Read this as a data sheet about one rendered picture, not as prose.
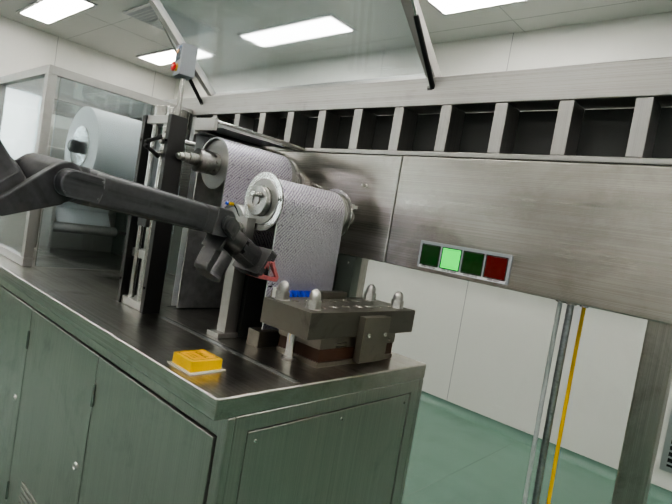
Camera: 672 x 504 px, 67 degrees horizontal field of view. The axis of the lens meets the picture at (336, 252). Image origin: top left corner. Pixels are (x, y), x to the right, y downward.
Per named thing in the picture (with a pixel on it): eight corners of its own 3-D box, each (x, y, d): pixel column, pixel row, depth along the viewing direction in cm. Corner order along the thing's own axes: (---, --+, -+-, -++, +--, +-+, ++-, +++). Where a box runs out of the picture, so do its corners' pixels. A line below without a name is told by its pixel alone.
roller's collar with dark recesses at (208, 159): (188, 170, 142) (191, 147, 141) (206, 174, 146) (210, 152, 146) (201, 171, 137) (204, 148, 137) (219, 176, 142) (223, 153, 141)
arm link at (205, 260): (232, 213, 105) (200, 205, 108) (204, 260, 100) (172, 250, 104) (255, 243, 115) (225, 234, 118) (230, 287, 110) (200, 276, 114)
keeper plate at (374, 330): (352, 361, 121) (359, 315, 120) (377, 357, 128) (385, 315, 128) (360, 364, 119) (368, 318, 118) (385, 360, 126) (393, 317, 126)
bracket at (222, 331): (204, 334, 127) (223, 213, 126) (225, 332, 132) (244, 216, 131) (215, 339, 124) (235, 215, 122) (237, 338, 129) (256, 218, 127)
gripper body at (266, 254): (263, 277, 116) (242, 260, 111) (236, 269, 123) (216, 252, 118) (277, 254, 118) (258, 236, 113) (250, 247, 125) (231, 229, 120)
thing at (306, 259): (263, 299, 124) (276, 224, 123) (329, 299, 142) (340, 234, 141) (265, 299, 124) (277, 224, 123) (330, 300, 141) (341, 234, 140)
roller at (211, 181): (197, 186, 149) (204, 139, 148) (263, 199, 167) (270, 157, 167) (225, 190, 139) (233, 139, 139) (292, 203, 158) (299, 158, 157)
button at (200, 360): (171, 362, 101) (173, 350, 100) (202, 359, 106) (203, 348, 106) (190, 374, 96) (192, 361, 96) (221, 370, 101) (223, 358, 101)
